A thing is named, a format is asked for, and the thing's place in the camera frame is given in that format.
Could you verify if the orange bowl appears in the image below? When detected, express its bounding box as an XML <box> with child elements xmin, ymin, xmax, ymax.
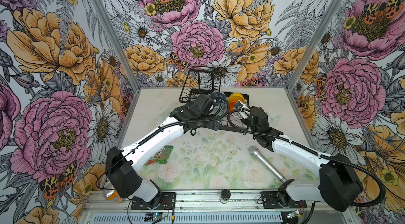
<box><xmin>229</xmin><ymin>101</ymin><xmax>237</xmax><ymax>112</ymax></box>

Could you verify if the green snack packet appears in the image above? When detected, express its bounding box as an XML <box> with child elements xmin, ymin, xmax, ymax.
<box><xmin>146</xmin><ymin>146</ymin><xmax>174</xmax><ymax>166</ymax></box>

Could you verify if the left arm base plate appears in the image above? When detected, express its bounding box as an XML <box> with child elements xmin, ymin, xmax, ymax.
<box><xmin>130</xmin><ymin>191</ymin><xmax>177</xmax><ymax>210</ymax></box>

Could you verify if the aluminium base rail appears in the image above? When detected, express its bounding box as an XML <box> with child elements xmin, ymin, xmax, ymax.
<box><xmin>85</xmin><ymin>188</ymin><xmax>352</xmax><ymax>213</ymax></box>

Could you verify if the aluminium corner post right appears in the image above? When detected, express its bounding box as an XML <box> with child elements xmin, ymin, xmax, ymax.
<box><xmin>286</xmin><ymin>0</ymin><xmax>344</xmax><ymax>91</ymax></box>

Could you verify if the orange drink can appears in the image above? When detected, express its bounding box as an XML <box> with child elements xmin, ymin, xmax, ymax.
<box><xmin>103</xmin><ymin>189</ymin><xmax>123</xmax><ymax>203</ymax></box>

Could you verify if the small black knob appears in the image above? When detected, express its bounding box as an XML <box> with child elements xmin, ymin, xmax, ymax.
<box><xmin>220</xmin><ymin>189</ymin><xmax>231</xmax><ymax>204</ymax></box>

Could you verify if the blue triangle pattern bowl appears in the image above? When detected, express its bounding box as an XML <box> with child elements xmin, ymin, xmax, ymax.
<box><xmin>209</xmin><ymin>92</ymin><xmax>227</xmax><ymax>103</ymax></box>

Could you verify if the silver microphone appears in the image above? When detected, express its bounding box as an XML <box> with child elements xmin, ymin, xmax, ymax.
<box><xmin>248</xmin><ymin>146</ymin><xmax>287</xmax><ymax>182</ymax></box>

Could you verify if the aluminium corner post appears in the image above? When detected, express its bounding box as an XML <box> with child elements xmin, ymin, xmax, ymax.
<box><xmin>90</xmin><ymin>0</ymin><xmax>140</xmax><ymax>94</ymax></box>
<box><xmin>286</xmin><ymin>0</ymin><xmax>344</xmax><ymax>91</ymax></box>

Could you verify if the black wire dish rack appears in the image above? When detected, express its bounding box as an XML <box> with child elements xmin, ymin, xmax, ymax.
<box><xmin>179</xmin><ymin>66</ymin><xmax>247</xmax><ymax>132</ymax></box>

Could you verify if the black corrugated left cable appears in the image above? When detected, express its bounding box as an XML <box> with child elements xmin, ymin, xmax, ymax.
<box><xmin>94</xmin><ymin>95</ymin><xmax>231</xmax><ymax>191</ymax></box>

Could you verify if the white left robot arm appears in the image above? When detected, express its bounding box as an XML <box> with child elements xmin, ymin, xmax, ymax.
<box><xmin>105</xmin><ymin>94</ymin><xmax>230</xmax><ymax>209</ymax></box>

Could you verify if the brown petal pattern bowl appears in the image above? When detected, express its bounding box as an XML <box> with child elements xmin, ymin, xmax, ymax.
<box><xmin>232</xmin><ymin>110</ymin><xmax>249</xmax><ymax>120</ymax></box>

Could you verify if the yellow bowl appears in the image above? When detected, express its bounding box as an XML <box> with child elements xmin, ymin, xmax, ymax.
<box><xmin>228</xmin><ymin>93</ymin><xmax>245</xmax><ymax>103</ymax></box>

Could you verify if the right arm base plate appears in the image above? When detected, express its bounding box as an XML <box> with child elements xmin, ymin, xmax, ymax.
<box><xmin>261</xmin><ymin>191</ymin><xmax>307</xmax><ymax>209</ymax></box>

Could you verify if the white vented cable duct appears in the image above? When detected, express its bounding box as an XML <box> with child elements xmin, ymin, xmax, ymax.
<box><xmin>89</xmin><ymin>211</ymin><xmax>283</xmax><ymax>224</ymax></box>

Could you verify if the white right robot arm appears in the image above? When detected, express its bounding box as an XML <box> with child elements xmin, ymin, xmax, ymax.
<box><xmin>232</xmin><ymin>101</ymin><xmax>363</xmax><ymax>212</ymax></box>

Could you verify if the aluminium corner post left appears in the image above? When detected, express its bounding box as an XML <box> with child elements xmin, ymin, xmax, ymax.
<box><xmin>90</xmin><ymin>0</ymin><xmax>140</xmax><ymax>94</ymax></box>

